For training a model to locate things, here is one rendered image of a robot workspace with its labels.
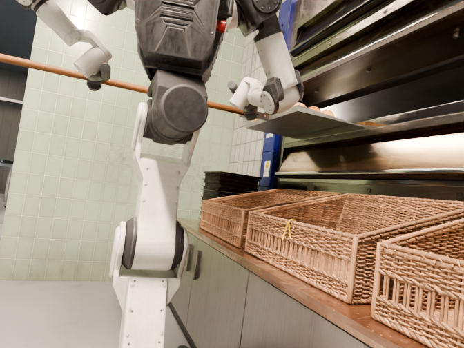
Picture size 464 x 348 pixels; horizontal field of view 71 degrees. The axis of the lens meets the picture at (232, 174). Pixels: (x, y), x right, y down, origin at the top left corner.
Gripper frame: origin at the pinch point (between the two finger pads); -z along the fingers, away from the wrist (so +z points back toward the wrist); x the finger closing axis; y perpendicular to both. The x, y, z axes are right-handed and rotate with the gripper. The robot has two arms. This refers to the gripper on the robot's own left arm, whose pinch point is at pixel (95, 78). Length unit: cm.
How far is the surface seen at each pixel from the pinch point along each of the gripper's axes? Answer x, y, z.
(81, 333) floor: 119, 9, -35
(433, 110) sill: 3, 112, 66
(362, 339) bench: 64, 57, 98
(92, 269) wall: 110, 10, -121
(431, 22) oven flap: -20, 97, 74
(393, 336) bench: 62, 60, 102
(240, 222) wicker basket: 52, 61, 26
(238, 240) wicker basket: 59, 62, 26
